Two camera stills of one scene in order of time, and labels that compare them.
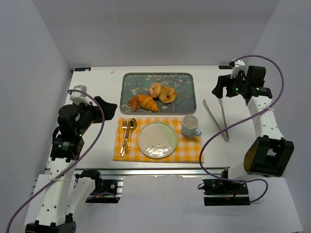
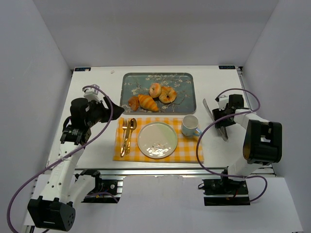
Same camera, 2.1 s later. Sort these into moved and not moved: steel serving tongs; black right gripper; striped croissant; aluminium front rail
Moved: black right gripper
Not moved: steel serving tongs; aluminium front rail; striped croissant
